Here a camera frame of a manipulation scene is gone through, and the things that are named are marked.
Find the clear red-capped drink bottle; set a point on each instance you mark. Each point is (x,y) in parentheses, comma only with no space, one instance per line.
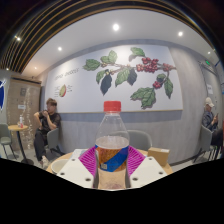
(112,151)

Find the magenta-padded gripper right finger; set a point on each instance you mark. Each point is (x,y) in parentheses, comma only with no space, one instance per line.
(146,170)

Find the round recessed ceiling lights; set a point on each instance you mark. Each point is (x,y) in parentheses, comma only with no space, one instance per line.
(115,27)

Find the person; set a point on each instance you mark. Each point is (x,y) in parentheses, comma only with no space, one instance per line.
(209,118)
(48,121)

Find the small round wooden table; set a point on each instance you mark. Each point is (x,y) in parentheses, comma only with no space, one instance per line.
(18,128)

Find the brown cardboard box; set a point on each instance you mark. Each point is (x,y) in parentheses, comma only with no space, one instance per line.
(158,156)

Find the small clear red-labelled bottle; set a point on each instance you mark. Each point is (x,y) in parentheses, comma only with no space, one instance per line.
(21,121)

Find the white wall notice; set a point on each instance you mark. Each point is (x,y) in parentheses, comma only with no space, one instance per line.
(210,89)

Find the coffee plant wall mural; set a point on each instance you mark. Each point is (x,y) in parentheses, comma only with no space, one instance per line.
(83,90)

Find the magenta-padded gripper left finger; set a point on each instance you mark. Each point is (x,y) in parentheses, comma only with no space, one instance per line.
(76,171)

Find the green exit sign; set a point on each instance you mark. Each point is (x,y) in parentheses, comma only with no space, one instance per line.
(207,62)

